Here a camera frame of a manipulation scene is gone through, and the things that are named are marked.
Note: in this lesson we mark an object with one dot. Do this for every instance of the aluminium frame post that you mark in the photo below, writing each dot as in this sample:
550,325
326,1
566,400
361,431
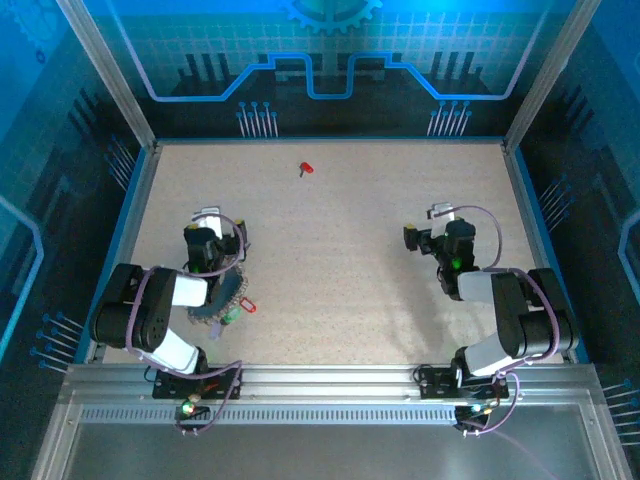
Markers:
107,75
550,75

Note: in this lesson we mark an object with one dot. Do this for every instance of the silver metal key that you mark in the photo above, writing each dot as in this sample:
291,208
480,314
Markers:
216,331

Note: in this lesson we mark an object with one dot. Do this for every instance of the bunch of keys with tags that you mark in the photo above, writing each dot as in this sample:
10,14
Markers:
240,295

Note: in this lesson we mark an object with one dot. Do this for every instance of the small LED circuit board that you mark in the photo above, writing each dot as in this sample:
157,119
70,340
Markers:
189,409
475,409

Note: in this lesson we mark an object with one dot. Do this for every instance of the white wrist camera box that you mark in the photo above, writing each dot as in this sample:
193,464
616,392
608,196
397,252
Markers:
442,212
210,222

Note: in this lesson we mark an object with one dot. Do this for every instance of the red key tag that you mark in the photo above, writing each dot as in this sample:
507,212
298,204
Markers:
248,305

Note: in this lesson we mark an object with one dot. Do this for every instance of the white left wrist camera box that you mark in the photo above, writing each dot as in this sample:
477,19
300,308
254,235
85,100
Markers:
210,222

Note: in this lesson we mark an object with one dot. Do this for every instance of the blue circuit print panel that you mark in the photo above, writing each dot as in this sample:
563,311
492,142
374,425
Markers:
30,150
200,30
610,150

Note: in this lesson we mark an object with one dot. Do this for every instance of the grey metal panel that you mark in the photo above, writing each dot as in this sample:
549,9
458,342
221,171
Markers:
325,455

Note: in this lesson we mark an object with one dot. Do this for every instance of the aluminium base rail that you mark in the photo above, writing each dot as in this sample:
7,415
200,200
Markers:
325,382

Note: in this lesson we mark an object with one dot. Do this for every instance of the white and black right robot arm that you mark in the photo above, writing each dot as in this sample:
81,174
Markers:
530,320

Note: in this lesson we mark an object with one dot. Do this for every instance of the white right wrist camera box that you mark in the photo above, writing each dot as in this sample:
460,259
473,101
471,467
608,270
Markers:
442,212

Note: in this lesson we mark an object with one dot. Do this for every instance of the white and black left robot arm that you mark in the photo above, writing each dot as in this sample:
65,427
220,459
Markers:
125,310

